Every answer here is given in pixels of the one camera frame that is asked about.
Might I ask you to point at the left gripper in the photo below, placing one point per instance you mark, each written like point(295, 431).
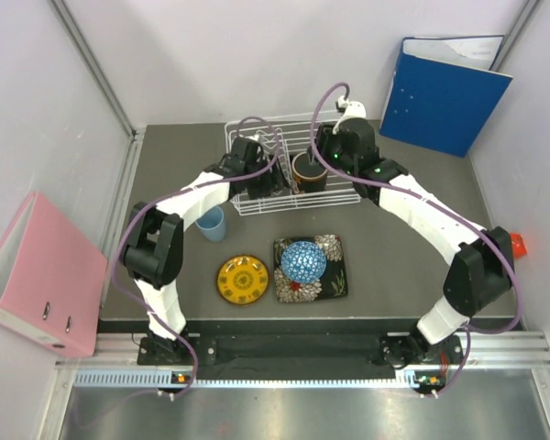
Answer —
point(272, 181)

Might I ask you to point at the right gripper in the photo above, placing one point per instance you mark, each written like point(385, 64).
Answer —
point(324, 139)

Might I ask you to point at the black decorated mug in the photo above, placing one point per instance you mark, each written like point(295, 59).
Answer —
point(313, 178)

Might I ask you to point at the blue triangle pattern bowl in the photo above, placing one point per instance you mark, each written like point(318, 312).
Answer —
point(303, 262)

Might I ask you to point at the light blue cup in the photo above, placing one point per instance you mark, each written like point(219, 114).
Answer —
point(213, 225)

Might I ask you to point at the yellow patterned round plate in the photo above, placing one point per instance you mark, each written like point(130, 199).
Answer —
point(242, 280)

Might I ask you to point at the black floral square plate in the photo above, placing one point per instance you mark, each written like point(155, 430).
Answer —
point(332, 285)

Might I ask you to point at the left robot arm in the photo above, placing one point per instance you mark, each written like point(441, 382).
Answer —
point(152, 246)

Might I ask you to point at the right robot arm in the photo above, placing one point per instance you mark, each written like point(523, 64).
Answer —
point(480, 261)

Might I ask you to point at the red cube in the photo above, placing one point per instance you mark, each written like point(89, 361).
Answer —
point(519, 249)

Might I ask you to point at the white wire dish rack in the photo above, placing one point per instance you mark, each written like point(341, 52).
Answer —
point(294, 134)

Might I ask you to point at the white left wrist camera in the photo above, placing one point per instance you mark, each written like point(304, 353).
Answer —
point(262, 138)

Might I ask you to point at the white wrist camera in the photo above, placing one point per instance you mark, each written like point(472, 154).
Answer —
point(262, 138)
point(349, 109)

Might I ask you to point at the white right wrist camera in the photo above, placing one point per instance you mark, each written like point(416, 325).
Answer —
point(349, 109)

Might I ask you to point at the blue ring binder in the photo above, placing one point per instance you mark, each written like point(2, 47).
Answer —
point(443, 91)

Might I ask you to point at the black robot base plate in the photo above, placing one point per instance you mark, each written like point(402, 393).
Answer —
point(214, 350)

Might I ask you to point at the pink ring binder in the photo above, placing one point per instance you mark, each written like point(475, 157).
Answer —
point(51, 279)

